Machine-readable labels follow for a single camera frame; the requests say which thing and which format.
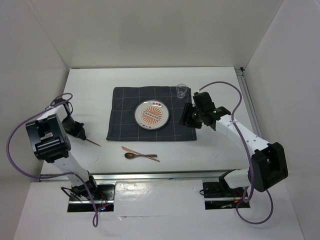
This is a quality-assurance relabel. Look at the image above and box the right aluminium rail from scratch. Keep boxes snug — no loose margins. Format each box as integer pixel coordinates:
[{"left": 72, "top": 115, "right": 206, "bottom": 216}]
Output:
[{"left": 234, "top": 67, "right": 264, "bottom": 139}]

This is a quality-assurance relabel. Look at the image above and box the patterned glass plate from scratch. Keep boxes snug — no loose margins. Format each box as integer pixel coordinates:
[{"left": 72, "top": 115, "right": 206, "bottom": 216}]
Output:
[{"left": 134, "top": 100, "right": 170, "bottom": 130}]

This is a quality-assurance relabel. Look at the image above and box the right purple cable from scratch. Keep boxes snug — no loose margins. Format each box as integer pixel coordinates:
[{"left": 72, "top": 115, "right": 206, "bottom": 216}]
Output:
[{"left": 197, "top": 81, "right": 275, "bottom": 224}]

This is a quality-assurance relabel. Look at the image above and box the copper fork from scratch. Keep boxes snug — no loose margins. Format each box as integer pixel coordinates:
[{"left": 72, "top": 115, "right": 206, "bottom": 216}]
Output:
[{"left": 85, "top": 138, "right": 101, "bottom": 147}]

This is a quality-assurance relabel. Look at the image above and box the copper knife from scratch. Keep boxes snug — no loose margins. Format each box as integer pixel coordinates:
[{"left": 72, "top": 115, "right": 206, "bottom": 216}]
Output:
[{"left": 121, "top": 146, "right": 160, "bottom": 162}]

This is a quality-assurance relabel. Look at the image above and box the dark wooden spoon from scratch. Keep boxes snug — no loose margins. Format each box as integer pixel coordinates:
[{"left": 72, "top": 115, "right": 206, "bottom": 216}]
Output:
[{"left": 124, "top": 152, "right": 157, "bottom": 159}]

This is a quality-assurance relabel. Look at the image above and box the dark grey checked cloth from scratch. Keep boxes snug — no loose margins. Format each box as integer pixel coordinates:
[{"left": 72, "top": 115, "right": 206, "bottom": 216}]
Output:
[{"left": 106, "top": 86, "right": 197, "bottom": 142}]

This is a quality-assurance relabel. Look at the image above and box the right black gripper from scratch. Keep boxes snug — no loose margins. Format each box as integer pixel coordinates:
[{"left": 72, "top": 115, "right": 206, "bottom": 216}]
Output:
[{"left": 178, "top": 102, "right": 204, "bottom": 129}]

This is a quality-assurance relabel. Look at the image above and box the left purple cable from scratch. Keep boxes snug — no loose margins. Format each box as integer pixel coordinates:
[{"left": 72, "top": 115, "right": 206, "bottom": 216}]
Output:
[{"left": 6, "top": 93, "right": 101, "bottom": 228}]

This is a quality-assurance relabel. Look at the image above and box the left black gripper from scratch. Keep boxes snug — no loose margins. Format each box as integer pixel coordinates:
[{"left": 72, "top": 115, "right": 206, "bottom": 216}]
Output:
[{"left": 61, "top": 115, "right": 86, "bottom": 140}]

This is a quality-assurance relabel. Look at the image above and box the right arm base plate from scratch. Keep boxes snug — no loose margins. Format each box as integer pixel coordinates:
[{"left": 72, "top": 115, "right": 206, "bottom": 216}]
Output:
[{"left": 199, "top": 182, "right": 244, "bottom": 210}]

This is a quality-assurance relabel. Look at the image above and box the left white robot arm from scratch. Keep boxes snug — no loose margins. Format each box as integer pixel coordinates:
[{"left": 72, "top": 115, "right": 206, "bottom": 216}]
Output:
[{"left": 25, "top": 96, "right": 99, "bottom": 200}]

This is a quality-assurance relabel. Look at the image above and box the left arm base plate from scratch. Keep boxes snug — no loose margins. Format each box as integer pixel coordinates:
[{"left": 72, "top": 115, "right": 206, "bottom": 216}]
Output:
[{"left": 65, "top": 183, "right": 116, "bottom": 213}]

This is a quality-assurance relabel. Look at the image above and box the front aluminium rail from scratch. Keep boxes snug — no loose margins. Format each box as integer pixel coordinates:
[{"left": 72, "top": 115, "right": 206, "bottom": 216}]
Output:
[{"left": 38, "top": 169, "right": 276, "bottom": 183}]

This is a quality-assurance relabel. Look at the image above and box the aluminium rail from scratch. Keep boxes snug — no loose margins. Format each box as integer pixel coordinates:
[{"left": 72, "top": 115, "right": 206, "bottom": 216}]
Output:
[
  {"left": 234, "top": 67, "right": 264, "bottom": 139},
  {"left": 38, "top": 169, "right": 276, "bottom": 183}
]

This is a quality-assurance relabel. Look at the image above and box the purple cable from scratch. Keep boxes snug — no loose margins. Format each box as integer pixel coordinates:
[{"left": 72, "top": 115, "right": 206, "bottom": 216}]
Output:
[
  {"left": 197, "top": 81, "right": 275, "bottom": 224},
  {"left": 6, "top": 93, "right": 101, "bottom": 228}
]

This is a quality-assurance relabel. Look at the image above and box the clear plastic cup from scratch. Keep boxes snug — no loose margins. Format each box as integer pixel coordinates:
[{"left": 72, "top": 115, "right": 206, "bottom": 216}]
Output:
[{"left": 176, "top": 83, "right": 188, "bottom": 99}]

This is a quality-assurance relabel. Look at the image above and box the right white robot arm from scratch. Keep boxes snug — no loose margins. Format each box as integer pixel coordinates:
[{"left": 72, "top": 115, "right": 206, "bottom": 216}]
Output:
[{"left": 179, "top": 92, "right": 289, "bottom": 196}]

